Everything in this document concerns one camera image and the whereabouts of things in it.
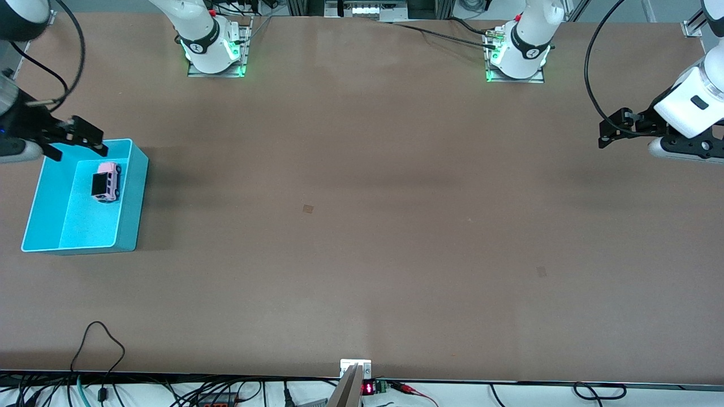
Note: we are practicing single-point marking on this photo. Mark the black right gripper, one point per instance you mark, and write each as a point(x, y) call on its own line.
point(22, 120)

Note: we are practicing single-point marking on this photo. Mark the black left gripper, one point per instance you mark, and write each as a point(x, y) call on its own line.
point(649, 120)

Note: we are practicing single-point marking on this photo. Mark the pink jeep toy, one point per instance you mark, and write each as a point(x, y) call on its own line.
point(107, 181)

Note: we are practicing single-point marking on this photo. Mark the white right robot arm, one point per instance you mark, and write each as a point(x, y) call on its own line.
point(206, 34)

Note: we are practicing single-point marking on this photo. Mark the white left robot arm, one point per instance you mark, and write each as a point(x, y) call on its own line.
point(693, 96)

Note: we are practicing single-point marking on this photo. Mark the cyan plastic bin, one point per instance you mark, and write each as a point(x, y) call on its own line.
point(85, 226)

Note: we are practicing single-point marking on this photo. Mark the black box with red buttons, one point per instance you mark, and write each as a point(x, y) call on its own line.
point(218, 402)

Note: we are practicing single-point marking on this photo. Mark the red clip lead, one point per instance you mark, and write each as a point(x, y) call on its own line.
point(404, 388)

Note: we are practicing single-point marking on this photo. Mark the red LED display module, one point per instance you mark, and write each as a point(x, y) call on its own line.
point(369, 388)

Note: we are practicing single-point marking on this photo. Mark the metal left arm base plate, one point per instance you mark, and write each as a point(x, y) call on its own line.
point(537, 79)

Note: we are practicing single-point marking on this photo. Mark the aluminium corner bracket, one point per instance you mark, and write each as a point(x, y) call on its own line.
point(691, 27)

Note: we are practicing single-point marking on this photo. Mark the aluminium frame with light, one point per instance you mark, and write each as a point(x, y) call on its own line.
point(365, 10)

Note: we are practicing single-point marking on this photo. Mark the white mounting bracket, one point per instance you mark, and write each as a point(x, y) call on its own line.
point(366, 364)

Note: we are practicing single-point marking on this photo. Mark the grey aluminium camera bar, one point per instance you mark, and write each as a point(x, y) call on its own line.
point(348, 390)

